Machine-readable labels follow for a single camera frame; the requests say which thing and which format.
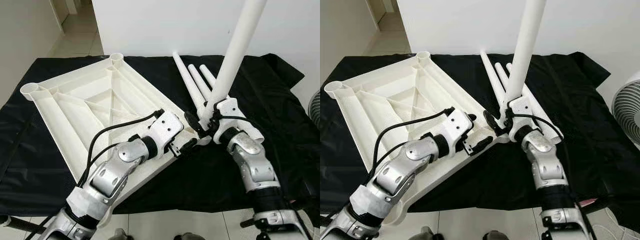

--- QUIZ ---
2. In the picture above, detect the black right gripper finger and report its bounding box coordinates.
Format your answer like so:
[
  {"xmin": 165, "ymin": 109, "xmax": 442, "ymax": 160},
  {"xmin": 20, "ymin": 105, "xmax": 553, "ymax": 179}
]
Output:
[
  {"xmin": 185, "ymin": 111, "xmax": 207, "ymax": 140},
  {"xmin": 484, "ymin": 110, "xmax": 502, "ymax": 136}
]

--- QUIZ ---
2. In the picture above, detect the white tapered table leg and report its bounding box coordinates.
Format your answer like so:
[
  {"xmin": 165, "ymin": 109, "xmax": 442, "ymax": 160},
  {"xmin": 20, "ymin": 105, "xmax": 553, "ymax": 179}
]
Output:
[
  {"xmin": 172, "ymin": 50, "xmax": 207, "ymax": 112},
  {"xmin": 199, "ymin": 64, "xmax": 266, "ymax": 145},
  {"xmin": 502, "ymin": 0, "xmax": 548, "ymax": 108},
  {"xmin": 494, "ymin": 62, "xmax": 511, "ymax": 91},
  {"xmin": 199, "ymin": 0, "xmax": 268, "ymax": 126},
  {"xmin": 188, "ymin": 64, "xmax": 211, "ymax": 101},
  {"xmin": 505, "ymin": 62, "xmax": 565, "ymax": 146},
  {"xmin": 479, "ymin": 49, "xmax": 508, "ymax": 103}
]

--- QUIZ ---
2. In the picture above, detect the white plastic table top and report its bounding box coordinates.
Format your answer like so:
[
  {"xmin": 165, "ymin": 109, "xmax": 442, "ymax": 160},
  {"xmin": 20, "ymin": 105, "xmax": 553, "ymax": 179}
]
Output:
[
  {"xmin": 324, "ymin": 50, "xmax": 511, "ymax": 226},
  {"xmin": 20, "ymin": 52, "xmax": 213, "ymax": 213}
]

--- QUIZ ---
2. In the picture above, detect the black table cloth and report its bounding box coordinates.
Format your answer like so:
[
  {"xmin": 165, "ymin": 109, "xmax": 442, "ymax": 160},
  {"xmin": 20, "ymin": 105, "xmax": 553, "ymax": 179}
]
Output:
[
  {"xmin": 0, "ymin": 52, "xmax": 321, "ymax": 217},
  {"xmin": 320, "ymin": 51, "xmax": 640, "ymax": 233}
]

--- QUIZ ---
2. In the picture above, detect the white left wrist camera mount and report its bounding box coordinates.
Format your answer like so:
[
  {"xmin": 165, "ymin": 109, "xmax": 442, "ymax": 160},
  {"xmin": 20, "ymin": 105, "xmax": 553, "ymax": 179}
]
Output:
[
  {"xmin": 441, "ymin": 106, "xmax": 477, "ymax": 152},
  {"xmin": 148, "ymin": 110, "xmax": 185, "ymax": 147}
]

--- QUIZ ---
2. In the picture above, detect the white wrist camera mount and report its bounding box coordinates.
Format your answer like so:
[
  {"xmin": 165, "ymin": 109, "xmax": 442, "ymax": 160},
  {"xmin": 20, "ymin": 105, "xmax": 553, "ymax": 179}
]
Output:
[
  {"xmin": 148, "ymin": 110, "xmax": 185, "ymax": 147},
  {"xmin": 202, "ymin": 97, "xmax": 246, "ymax": 146},
  {"xmin": 441, "ymin": 106, "xmax": 477, "ymax": 152},
  {"xmin": 504, "ymin": 96, "xmax": 538, "ymax": 143}
]

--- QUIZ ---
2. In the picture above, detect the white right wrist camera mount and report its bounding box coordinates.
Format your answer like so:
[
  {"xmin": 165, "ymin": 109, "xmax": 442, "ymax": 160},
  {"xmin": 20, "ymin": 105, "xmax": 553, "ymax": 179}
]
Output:
[
  {"xmin": 504, "ymin": 96, "xmax": 538, "ymax": 143},
  {"xmin": 202, "ymin": 97, "xmax": 246, "ymax": 146}
]

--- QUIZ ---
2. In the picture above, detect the black table frame leg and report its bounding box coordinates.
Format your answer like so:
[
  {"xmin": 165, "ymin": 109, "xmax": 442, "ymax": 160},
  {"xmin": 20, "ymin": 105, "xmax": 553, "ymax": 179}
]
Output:
[{"xmin": 0, "ymin": 215, "xmax": 48, "ymax": 235}]

